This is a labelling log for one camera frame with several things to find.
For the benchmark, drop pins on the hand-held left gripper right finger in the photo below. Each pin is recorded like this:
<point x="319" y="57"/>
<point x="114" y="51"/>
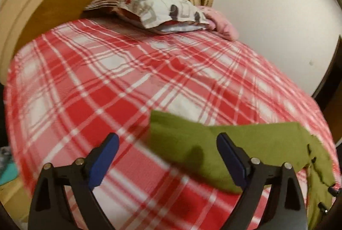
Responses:
<point x="231" y="157"/>

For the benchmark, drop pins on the patterned white pillow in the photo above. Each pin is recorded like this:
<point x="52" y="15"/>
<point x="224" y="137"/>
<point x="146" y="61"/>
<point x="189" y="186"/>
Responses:
<point x="155" y="5"/>

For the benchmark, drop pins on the green knit sweater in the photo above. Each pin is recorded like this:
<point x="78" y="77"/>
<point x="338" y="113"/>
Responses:
<point x="187" y="133"/>

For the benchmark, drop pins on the teal cloth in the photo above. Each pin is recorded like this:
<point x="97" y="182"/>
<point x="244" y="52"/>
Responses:
<point x="8" y="174"/>

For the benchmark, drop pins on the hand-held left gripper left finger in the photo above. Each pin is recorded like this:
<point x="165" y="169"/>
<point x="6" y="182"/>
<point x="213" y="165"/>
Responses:
<point x="104" y="157"/>

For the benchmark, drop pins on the red white plaid blanket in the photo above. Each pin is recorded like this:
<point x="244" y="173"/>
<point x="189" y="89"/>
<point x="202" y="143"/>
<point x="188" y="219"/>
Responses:
<point x="107" y="80"/>

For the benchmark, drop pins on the pink pillow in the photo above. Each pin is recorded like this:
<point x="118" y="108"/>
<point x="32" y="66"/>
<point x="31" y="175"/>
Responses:
<point x="224" y="24"/>

